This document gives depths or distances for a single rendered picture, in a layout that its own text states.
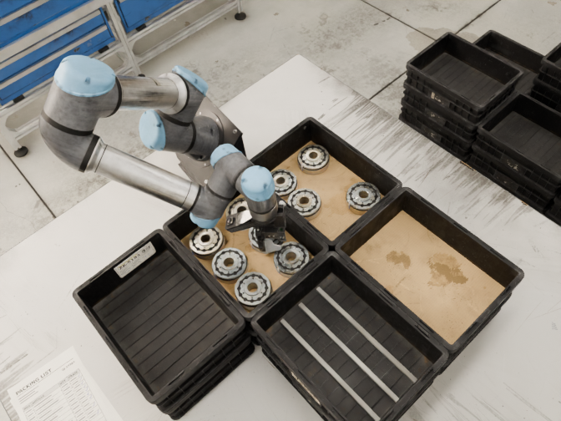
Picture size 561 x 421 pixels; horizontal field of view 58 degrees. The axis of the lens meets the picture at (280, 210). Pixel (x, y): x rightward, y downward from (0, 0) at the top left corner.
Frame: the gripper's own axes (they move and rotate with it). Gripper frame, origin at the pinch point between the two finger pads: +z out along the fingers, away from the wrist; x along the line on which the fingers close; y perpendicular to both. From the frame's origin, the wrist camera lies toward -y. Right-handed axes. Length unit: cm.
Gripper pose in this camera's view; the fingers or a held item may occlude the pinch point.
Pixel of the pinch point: (264, 243)
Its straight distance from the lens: 150.4
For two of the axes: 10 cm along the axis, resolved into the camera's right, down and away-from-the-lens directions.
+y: 10.0, -0.2, -0.9
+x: 0.3, -8.7, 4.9
